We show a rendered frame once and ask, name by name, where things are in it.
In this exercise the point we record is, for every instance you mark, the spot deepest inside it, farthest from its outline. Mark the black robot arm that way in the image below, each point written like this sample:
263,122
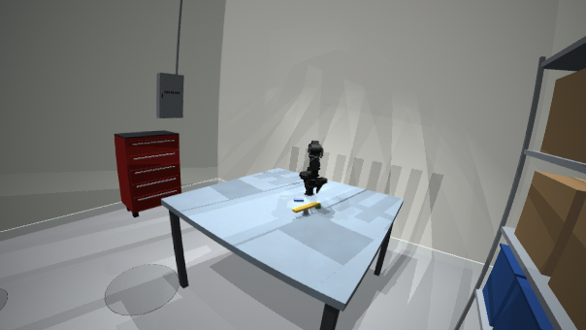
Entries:
315,149

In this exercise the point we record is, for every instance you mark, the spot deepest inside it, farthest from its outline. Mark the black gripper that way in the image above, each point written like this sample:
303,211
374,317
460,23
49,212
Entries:
319,181

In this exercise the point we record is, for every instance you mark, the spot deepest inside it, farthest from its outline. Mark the yellow bar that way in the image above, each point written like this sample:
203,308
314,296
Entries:
305,207

